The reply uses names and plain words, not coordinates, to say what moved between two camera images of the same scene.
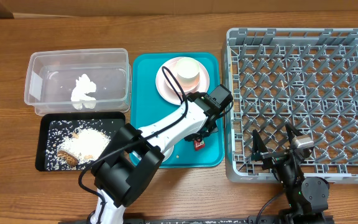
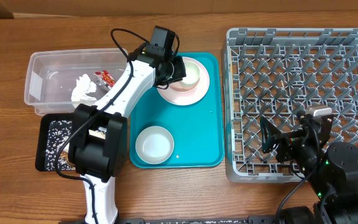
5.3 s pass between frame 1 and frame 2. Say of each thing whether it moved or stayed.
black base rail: stayed
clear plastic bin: stayed
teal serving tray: stayed
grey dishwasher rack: stayed
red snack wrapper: moved
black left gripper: moved
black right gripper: moved
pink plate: stayed
